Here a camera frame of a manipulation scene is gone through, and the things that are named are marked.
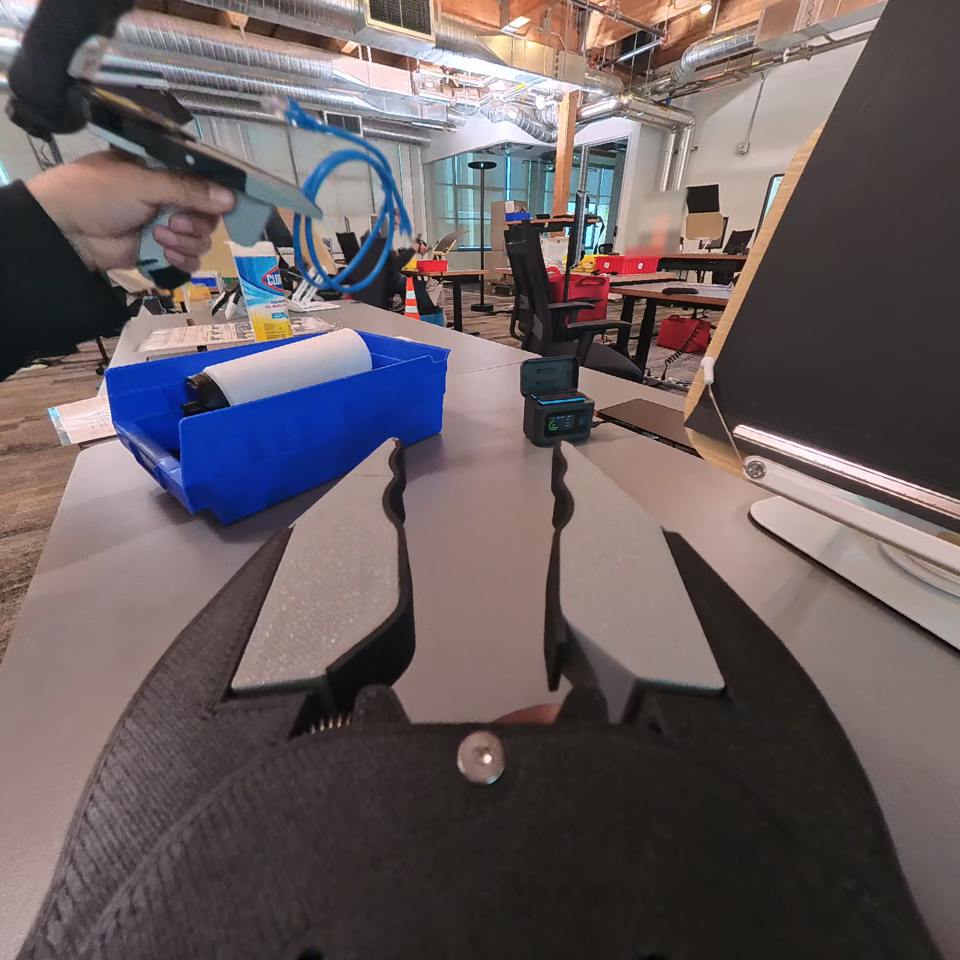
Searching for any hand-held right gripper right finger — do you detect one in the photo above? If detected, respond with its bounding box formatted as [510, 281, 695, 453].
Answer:
[544, 441, 726, 726]

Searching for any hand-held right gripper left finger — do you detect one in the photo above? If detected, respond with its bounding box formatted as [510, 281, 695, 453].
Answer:
[231, 438, 417, 696]

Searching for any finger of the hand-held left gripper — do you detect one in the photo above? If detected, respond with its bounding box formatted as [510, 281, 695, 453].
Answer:
[223, 166, 325, 247]

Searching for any blue ethernet cable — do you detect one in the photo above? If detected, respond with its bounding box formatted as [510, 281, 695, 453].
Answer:
[283, 96, 415, 296]

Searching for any blue plastic bin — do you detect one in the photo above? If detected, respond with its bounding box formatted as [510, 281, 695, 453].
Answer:
[105, 330, 451, 526]

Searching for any person's left hand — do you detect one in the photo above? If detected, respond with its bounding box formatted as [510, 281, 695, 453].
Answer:
[24, 148, 237, 277]

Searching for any disinfectant wipes canister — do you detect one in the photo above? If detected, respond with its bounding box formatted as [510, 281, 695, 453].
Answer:
[232, 241, 294, 343]

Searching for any white lattice stand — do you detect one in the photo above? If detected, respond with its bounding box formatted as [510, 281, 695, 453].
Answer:
[288, 273, 343, 313]

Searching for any printed label sheet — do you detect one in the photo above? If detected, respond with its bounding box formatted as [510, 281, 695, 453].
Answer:
[138, 315, 335, 355]

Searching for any black flat device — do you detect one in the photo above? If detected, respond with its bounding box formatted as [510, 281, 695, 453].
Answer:
[597, 399, 700, 456]

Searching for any black battery charging case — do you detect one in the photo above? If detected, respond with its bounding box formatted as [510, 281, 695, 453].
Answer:
[519, 356, 596, 448]

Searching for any wood-edged office desk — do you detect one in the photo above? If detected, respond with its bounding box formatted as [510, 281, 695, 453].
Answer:
[416, 266, 490, 335]
[609, 282, 733, 369]

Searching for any black floor lamp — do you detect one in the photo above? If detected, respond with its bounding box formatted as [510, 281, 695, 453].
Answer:
[468, 159, 501, 315]

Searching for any ceiling vent grille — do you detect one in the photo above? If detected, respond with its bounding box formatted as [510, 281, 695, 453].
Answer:
[363, 0, 436, 39]

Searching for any black office chair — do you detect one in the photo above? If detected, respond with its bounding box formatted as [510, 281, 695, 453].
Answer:
[504, 221, 645, 384]

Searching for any clear sleeve with paper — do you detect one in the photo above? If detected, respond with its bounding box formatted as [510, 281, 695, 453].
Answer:
[48, 397, 118, 448]

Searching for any black board on white stand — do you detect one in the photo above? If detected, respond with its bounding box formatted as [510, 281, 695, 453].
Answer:
[684, 0, 960, 651]

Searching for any silver air duct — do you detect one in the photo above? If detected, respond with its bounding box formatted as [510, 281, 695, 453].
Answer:
[112, 0, 624, 102]
[180, 90, 451, 148]

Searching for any thin steel tether wire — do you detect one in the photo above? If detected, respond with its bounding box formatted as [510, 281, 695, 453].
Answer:
[701, 356, 768, 481]

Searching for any wooden support post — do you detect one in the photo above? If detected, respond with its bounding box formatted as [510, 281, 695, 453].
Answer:
[551, 90, 583, 219]

